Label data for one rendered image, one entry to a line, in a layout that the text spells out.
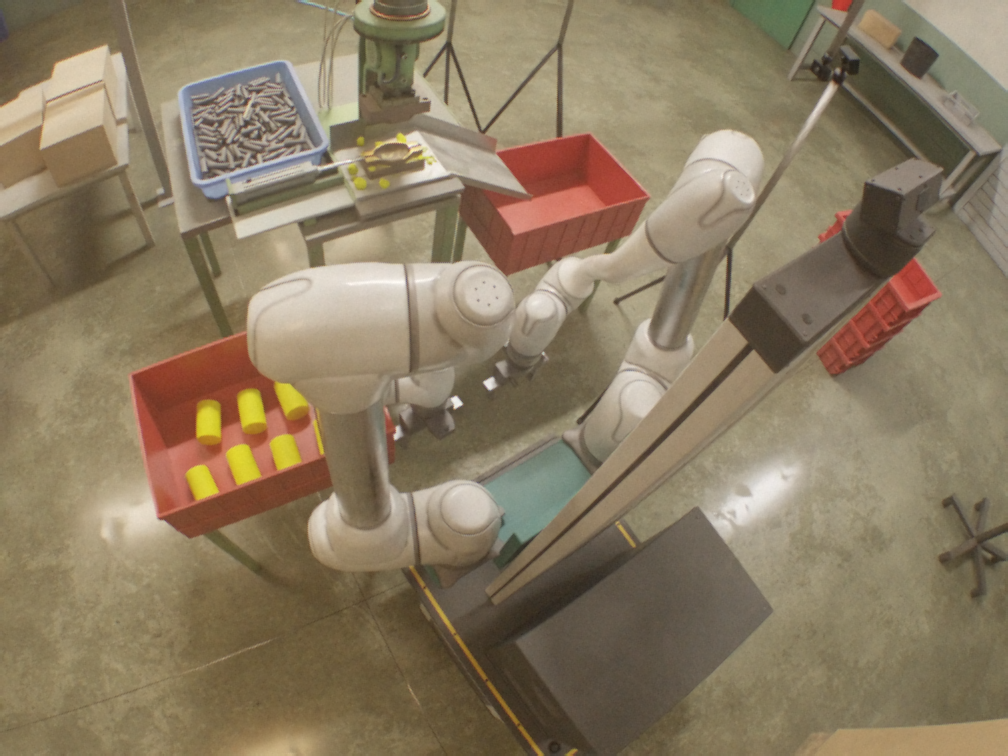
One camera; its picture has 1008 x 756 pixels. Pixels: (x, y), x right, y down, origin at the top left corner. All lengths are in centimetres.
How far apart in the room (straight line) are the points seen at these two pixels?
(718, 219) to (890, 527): 243
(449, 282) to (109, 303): 244
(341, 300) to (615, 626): 93
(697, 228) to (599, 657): 88
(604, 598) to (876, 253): 97
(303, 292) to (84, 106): 226
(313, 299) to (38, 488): 214
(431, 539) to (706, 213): 77
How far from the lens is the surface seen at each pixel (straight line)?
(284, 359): 64
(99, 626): 236
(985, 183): 608
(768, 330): 44
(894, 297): 290
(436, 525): 111
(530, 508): 141
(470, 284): 61
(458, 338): 62
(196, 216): 167
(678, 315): 129
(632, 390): 130
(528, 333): 130
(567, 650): 125
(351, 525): 107
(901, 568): 312
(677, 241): 94
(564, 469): 147
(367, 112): 148
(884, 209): 48
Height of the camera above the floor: 205
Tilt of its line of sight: 59 degrees down
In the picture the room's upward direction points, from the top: 19 degrees clockwise
